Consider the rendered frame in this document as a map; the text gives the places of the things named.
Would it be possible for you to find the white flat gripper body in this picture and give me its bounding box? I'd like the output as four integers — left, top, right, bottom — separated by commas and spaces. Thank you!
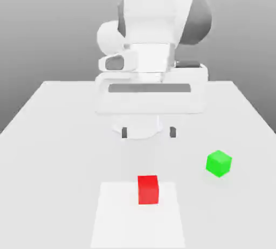
94, 64, 209, 115

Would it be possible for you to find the small green cube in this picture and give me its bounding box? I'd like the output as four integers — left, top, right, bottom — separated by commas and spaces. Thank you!
205, 149, 233, 178

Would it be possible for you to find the small red cube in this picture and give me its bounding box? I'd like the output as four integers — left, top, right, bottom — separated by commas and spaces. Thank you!
137, 175, 160, 206

